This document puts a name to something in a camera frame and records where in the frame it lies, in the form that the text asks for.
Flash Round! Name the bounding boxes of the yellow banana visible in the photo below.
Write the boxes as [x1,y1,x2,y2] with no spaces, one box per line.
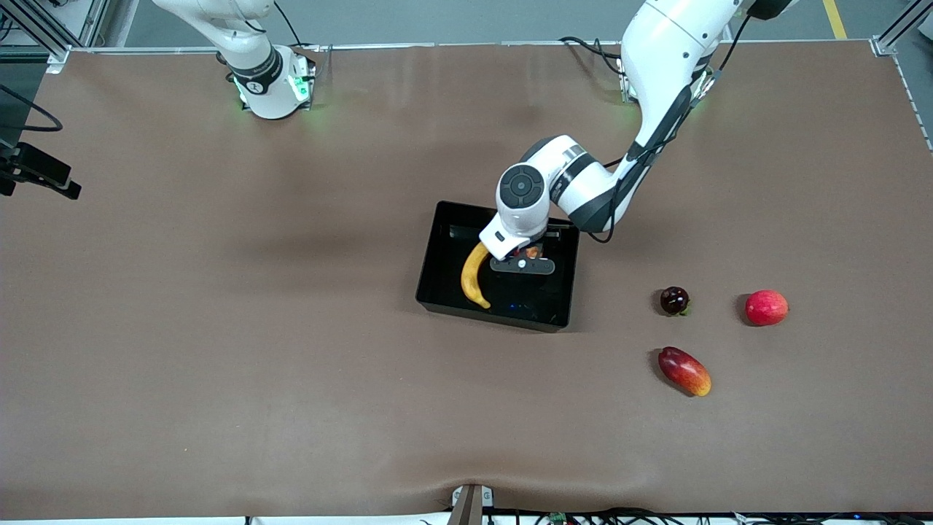
[460,241,493,310]

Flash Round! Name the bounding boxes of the black rectangular plastic box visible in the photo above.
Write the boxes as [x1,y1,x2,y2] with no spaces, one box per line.
[415,201,582,333]

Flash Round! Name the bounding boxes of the brown table mat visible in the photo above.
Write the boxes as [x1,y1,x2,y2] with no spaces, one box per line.
[0,40,933,520]

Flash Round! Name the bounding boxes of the red yellow mango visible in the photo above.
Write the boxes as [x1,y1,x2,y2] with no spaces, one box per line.
[658,346,712,397]

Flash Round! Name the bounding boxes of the smooth red peach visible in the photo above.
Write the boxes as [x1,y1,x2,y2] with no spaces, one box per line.
[745,289,789,327]

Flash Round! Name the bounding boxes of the aluminium frame with diagonal strut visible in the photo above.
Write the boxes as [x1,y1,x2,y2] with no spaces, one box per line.
[0,0,110,74]

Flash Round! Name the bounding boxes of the black left arm base cable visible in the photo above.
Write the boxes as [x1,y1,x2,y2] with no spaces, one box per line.
[558,35,628,77]

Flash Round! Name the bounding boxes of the black arm base cable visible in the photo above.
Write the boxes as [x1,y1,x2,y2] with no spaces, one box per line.
[273,0,305,47]
[558,35,628,77]

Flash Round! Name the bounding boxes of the black right arm base cable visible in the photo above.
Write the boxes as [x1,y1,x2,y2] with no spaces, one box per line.
[273,0,305,47]

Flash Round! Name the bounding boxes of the aluminium frame corner post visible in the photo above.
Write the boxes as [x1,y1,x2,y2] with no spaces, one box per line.
[871,15,933,154]

